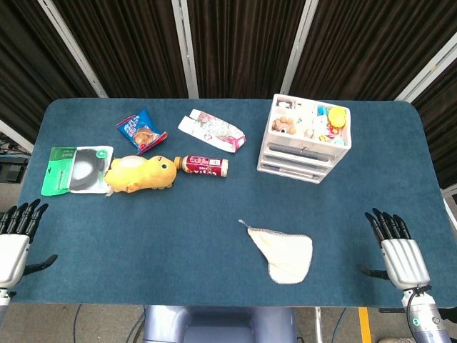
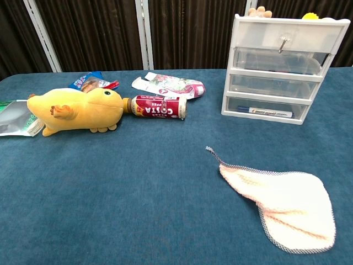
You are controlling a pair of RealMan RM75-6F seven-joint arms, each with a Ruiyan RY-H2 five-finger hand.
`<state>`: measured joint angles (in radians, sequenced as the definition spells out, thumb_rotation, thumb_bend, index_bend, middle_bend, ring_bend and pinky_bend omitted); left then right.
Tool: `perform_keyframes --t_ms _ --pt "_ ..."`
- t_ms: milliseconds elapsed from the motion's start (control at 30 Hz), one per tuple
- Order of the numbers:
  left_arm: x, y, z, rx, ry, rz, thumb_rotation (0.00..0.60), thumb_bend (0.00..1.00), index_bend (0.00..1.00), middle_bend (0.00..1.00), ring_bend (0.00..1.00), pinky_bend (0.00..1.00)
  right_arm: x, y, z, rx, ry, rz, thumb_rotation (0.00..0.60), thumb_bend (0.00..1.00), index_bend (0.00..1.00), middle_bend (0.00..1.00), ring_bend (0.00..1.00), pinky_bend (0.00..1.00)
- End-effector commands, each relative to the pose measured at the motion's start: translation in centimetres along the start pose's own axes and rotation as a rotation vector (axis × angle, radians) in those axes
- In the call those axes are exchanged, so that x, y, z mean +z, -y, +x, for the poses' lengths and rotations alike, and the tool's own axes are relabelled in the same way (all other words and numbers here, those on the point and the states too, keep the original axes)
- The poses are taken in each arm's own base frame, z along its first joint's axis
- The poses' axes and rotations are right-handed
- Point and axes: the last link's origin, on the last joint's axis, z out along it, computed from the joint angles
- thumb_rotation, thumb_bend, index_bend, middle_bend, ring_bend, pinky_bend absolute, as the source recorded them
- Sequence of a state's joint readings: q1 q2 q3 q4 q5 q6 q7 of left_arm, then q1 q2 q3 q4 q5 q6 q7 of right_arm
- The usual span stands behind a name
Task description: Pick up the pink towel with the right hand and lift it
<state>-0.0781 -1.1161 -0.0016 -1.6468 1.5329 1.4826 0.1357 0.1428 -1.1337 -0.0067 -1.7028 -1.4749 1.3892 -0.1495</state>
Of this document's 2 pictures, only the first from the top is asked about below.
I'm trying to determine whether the green white packaged bowl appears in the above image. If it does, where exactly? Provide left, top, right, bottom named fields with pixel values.
left=41, top=145, right=115, bottom=197

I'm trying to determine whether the blue snack bag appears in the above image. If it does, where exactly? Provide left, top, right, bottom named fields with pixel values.
left=116, top=108, right=169, bottom=155

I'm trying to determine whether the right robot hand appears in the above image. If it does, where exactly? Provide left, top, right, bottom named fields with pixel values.
left=358, top=207, right=432, bottom=290

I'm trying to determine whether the blue table mat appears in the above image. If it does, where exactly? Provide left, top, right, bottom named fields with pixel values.
left=9, top=98, right=457, bottom=309

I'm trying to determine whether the yellow plush duck toy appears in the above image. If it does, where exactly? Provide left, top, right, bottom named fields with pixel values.
left=104, top=154, right=178, bottom=194

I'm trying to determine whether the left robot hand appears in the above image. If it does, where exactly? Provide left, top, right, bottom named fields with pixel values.
left=0, top=199, right=59, bottom=289

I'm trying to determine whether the white drawer organizer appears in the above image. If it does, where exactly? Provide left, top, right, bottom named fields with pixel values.
left=256, top=93, right=353, bottom=184

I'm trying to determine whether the brown bear figurine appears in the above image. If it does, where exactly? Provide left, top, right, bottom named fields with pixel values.
left=271, top=116, right=298, bottom=136

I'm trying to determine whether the white floral paper package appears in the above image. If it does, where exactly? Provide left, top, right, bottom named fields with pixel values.
left=177, top=109, right=246, bottom=154

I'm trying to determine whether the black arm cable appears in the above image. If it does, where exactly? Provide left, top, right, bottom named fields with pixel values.
left=406, top=284, right=432, bottom=343

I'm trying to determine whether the white cloth with loop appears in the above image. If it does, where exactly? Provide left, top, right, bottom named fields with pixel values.
left=238, top=219, right=314, bottom=286

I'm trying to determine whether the red label drink bottle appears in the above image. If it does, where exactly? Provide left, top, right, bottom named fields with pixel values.
left=174, top=154, right=229, bottom=179

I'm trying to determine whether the yellow rubber duck toy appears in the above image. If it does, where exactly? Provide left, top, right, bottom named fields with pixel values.
left=327, top=106, right=348, bottom=129

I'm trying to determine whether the robot torso base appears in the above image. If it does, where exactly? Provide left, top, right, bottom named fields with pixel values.
left=142, top=305, right=298, bottom=343

